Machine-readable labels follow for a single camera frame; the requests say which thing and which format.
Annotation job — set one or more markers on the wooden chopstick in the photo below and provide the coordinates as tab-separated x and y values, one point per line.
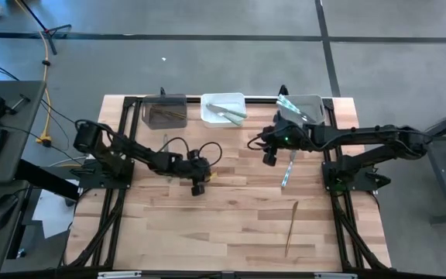
289	236

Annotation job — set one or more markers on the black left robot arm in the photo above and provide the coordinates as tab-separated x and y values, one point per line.
130	151

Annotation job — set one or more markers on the white plastic bin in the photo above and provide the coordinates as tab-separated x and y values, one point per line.
223	100

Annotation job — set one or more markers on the black metal bar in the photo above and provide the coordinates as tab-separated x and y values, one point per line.
45	179

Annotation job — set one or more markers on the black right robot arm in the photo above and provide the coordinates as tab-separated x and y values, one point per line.
362	133

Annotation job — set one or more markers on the black frame clamp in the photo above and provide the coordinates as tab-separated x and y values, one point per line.
163	91
283	90

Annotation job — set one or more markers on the gold cutlery piece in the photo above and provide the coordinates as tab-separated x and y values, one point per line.
169	112
170	116

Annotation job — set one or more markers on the dark transparent bin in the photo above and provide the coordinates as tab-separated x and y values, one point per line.
165	123

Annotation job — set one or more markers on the black aluminium table frame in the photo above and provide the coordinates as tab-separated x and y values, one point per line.
259	100

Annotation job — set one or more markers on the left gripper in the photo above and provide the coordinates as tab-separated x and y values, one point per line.
186	166

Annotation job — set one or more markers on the silver metal bracket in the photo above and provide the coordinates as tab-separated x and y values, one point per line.
118	275
335	276

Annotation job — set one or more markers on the black tripod stand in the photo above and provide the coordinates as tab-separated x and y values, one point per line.
50	33

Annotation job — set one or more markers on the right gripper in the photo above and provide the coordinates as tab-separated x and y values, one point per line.
289	139

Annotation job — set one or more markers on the black computer mouse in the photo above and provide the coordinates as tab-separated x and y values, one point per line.
2	211

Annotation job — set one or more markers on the grey plastic bin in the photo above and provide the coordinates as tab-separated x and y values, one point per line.
316	106

